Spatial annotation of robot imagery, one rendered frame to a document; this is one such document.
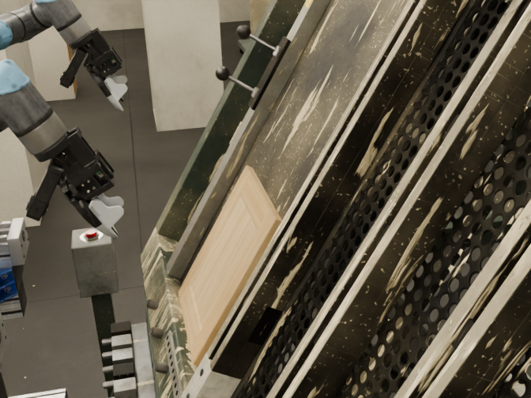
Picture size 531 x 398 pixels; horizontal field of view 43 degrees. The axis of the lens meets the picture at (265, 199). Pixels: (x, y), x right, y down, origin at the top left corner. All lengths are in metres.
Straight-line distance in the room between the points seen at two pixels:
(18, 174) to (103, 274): 2.18
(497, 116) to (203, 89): 4.75
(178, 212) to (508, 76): 1.35
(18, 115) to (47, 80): 5.64
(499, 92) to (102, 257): 1.42
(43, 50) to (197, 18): 1.84
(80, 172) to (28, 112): 0.13
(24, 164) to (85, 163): 3.00
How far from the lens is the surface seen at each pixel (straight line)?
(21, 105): 1.16
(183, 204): 2.08
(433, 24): 1.19
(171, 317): 1.75
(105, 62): 1.84
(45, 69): 6.77
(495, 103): 0.95
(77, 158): 1.20
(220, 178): 1.80
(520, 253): 0.80
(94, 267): 2.10
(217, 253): 1.68
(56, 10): 1.80
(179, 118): 5.66
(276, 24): 1.96
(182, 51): 5.52
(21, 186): 4.25
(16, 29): 1.78
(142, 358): 1.89
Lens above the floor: 1.91
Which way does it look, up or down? 26 degrees down
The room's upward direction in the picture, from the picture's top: 2 degrees counter-clockwise
